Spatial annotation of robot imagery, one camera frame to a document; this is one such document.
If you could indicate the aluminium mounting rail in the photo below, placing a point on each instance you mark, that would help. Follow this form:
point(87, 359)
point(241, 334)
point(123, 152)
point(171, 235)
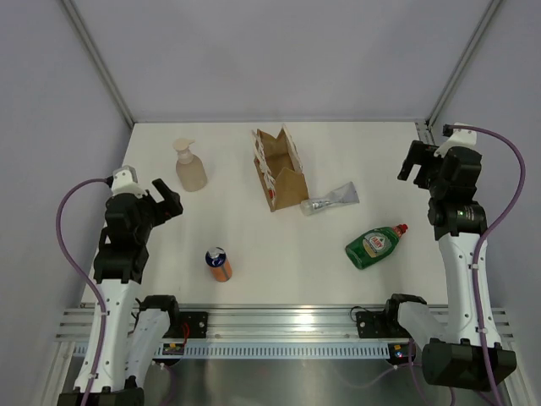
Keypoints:
point(267, 323)

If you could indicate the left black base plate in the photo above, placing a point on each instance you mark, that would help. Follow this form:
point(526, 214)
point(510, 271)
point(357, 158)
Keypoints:
point(195, 323)

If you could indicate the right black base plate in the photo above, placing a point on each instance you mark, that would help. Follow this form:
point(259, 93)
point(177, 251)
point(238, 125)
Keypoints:
point(378, 325)

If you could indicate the right aluminium frame post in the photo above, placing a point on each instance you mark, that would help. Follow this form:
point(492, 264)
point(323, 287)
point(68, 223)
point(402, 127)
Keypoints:
point(467, 55)

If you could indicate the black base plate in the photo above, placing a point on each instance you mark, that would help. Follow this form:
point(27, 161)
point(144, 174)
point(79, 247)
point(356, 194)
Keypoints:
point(378, 325)
point(195, 323)

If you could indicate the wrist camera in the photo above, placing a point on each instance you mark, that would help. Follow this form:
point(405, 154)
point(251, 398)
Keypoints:
point(126, 179)
point(456, 136)

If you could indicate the orange blue spray can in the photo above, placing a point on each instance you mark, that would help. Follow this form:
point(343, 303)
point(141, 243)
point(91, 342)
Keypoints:
point(216, 259)

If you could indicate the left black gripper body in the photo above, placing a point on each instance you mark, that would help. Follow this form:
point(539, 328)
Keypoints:
point(155, 213)

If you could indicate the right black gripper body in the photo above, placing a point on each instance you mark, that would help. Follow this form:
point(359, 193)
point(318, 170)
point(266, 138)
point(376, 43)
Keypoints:
point(422, 154)

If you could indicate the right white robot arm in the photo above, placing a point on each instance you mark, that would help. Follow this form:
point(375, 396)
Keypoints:
point(467, 351)

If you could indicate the left aluminium frame post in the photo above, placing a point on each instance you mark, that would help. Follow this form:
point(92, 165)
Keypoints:
point(77, 22)

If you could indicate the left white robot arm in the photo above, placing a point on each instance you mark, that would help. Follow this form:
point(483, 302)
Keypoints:
point(125, 332)

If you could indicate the beige pump soap bottle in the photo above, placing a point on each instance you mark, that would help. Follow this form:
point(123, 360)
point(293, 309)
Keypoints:
point(190, 169)

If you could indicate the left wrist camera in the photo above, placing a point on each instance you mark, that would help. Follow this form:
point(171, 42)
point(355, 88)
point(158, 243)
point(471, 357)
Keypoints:
point(126, 179)

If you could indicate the green dish soap bottle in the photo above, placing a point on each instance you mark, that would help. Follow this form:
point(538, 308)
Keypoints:
point(374, 245)

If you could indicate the aluminium frame post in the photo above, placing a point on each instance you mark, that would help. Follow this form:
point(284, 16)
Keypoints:
point(467, 55)
point(77, 22)

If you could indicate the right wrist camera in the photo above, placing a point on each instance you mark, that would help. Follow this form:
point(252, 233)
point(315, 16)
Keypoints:
point(456, 136)

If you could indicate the watermelon print canvas bag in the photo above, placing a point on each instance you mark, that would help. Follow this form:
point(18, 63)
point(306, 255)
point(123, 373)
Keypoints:
point(279, 169)

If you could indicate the white slotted cable duct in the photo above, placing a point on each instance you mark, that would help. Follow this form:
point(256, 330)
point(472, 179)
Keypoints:
point(203, 350)

